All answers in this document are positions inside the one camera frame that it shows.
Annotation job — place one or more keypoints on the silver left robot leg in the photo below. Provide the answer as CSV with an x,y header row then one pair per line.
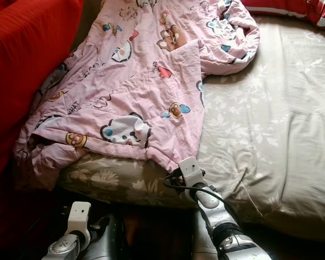
x,y
107,238

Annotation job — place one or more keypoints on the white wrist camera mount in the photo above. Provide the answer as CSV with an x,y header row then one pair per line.
x,y
192,171
80,218

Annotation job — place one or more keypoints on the red white blue bolster pillow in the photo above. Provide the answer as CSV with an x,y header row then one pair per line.
x,y
303,8

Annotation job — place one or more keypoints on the red fabric sofa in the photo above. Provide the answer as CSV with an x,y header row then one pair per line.
x,y
27,70

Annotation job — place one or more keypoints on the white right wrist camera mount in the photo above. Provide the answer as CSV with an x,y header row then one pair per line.
x,y
192,171

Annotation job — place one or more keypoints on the bed with beige floral sheet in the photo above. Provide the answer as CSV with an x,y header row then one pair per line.
x,y
271,119

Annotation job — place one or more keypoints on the pink cartoon print quilt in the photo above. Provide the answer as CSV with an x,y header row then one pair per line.
x,y
130,81

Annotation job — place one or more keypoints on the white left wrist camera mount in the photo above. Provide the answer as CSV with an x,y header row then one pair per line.
x,y
80,218

